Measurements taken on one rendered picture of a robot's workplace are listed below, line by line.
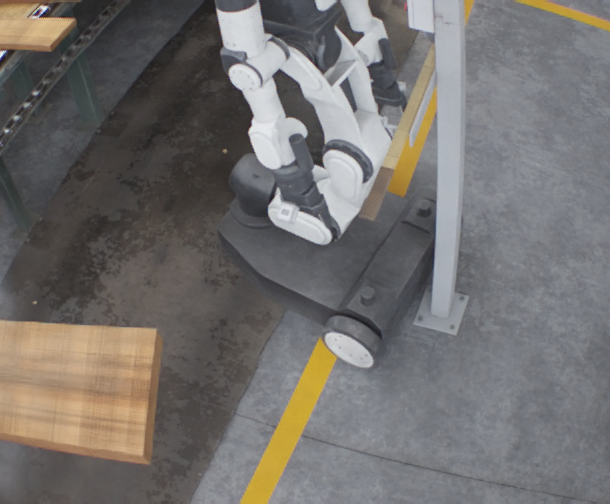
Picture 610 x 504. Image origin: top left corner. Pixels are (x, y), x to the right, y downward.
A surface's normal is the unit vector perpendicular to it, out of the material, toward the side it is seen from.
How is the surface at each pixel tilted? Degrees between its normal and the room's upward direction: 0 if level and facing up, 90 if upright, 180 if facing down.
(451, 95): 90
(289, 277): 0
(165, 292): 0
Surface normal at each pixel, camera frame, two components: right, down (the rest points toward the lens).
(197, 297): -0.11, -0.58
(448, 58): -0.38, 0.77
